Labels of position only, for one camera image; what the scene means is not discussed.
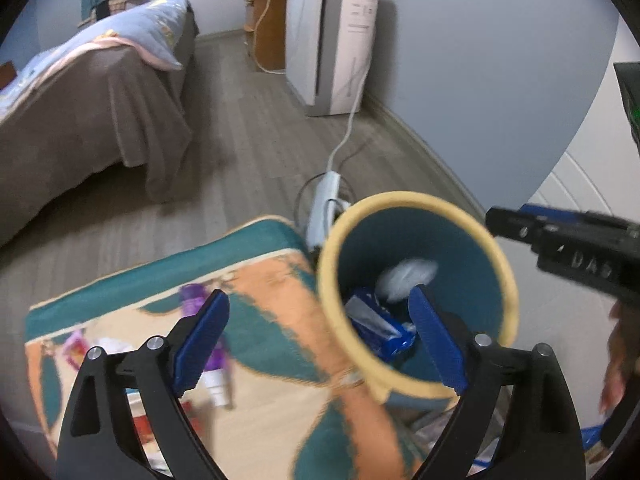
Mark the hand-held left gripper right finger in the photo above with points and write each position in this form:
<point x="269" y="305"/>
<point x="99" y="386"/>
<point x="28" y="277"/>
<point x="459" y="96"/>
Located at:
<point x="437" y="345"/>

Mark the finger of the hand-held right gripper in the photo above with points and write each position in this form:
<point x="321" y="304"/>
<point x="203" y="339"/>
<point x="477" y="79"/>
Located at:
<point x="570" y="215"/>
<point x="515" y="227"/>

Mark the blue plastic wrapper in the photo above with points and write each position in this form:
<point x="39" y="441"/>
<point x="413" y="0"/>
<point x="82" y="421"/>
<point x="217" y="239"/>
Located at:
<point x="372" y="322"/>

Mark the white power strip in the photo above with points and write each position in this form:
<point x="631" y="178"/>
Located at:
<point x="322" y="200"/>

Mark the red white packet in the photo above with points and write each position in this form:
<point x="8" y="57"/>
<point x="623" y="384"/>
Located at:
<point x="141" y="420"/>

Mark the wooden cabinet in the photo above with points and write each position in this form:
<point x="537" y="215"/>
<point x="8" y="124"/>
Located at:
<point x="270" y="35"/>

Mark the crumpled white tissue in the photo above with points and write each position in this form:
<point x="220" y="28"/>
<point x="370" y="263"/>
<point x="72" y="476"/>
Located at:
<point x="407" y="277"/>

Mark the blue cardboard packet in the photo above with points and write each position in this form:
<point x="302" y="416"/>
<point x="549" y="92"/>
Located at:
<point x="592" y="435"/>

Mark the person's right hand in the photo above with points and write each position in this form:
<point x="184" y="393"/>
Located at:
<point x="622" y="355"/>

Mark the teal and orange printed rug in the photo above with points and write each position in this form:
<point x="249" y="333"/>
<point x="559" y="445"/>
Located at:
<point x="280" y="310"/>

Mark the teal bin with yellow rim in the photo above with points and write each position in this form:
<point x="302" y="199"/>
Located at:
<point x="450" y="240"/>

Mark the purple plastic wrapper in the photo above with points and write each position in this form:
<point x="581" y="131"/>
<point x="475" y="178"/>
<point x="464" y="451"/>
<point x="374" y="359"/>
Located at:
<point x="192" y="297"/>

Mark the white air purifier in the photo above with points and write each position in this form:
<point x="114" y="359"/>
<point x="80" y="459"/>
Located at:
<point x="320" y="35"/>

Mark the bed with brown blanket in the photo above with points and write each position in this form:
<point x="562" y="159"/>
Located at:
<point x="90" y="110"/>

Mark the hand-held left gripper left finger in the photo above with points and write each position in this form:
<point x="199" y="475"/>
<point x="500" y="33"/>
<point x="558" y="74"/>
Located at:
<point x="200" y="345"/>

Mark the pink snack wrapper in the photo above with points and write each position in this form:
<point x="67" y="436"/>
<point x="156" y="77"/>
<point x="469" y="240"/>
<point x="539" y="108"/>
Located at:
<point x="76" y="344"/>

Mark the light blue quilt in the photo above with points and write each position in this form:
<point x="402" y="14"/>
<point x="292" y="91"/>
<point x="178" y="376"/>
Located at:
<point x="145" y="25"/>

